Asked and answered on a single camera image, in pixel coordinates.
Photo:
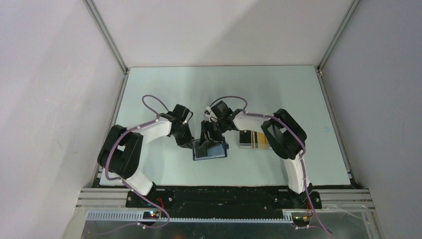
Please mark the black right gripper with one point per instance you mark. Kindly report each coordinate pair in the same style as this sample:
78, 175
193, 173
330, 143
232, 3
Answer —
206, 126

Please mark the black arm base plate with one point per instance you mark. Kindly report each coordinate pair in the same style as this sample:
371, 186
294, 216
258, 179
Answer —
225, 202

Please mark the black credit card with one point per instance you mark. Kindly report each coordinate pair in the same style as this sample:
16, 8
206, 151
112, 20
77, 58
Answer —
202, 149

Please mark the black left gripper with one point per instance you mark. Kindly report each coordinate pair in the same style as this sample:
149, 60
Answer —
186, 142

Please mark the controller board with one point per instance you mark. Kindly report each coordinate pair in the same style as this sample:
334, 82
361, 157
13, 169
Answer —
302, 219
151, 215

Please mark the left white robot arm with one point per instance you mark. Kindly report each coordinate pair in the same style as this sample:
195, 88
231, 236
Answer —
121, 150

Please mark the blue card holder wallet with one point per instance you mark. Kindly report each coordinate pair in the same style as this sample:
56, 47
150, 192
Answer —
214, 153

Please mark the right controller board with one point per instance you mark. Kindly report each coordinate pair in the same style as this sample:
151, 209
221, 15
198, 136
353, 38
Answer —
302, 219

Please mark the left controller board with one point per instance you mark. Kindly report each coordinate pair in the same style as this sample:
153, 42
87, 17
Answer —
151, 215

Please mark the clear plastic card tray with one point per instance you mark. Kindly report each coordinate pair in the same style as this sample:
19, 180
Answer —
253, 140

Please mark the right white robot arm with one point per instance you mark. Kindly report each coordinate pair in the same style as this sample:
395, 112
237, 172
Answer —
284, 134

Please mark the grey cable duct strip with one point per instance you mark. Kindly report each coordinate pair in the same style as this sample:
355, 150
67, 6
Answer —
141, 216

